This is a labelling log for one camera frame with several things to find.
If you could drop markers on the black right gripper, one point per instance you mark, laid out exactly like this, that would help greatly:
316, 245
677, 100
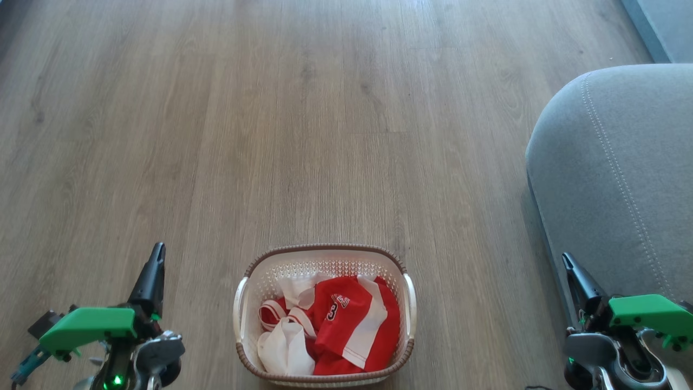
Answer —
594, 322

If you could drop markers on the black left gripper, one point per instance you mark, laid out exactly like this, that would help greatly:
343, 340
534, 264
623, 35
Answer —
147, 326

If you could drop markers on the red and white sports jersey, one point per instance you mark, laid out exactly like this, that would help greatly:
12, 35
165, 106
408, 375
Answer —
338, 325

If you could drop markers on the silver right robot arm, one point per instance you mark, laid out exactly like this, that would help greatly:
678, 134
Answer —
590, 352

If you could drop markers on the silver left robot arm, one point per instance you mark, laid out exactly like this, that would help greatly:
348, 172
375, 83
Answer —
154, 355

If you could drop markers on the grey fabric sofa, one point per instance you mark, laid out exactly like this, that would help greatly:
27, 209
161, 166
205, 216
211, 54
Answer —
622, 189

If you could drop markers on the white plastic laundry basket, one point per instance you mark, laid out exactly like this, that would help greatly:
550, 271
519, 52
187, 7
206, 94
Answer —
325, 260

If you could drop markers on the green right camera mount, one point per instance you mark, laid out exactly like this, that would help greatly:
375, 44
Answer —
649, 314

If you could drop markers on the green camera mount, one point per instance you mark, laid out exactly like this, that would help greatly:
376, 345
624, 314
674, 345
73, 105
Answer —
86, 325
649, 314

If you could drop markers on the green left camera mount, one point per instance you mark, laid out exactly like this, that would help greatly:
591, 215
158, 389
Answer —
86, 325

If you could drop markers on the black square left camera plate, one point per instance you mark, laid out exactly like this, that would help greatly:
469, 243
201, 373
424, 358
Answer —
46, 323

